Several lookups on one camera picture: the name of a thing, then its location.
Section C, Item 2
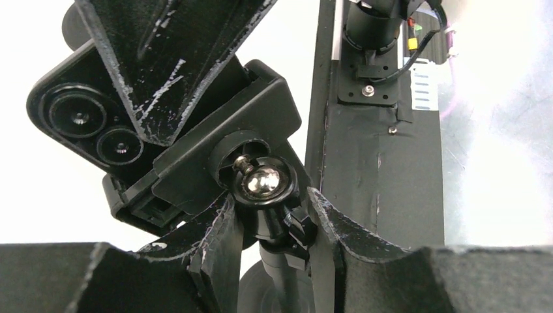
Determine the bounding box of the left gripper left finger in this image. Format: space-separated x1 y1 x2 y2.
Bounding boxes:
1 194 243 312

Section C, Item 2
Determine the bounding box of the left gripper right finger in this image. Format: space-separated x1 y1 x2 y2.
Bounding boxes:
307 188 552 312

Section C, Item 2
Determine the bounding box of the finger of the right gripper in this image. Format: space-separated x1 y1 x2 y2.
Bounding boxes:
76 1 274 147

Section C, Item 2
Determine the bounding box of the black phone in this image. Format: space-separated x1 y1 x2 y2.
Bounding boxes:
27 39 253 185

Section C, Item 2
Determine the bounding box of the black round-base phone stand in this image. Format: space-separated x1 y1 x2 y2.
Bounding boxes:
128 60 316 312

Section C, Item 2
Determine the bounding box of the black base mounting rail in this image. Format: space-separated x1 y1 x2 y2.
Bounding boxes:
305 1 451 249

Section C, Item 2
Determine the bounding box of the right white cable duct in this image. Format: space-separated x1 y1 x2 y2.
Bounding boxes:
410 59 439 112

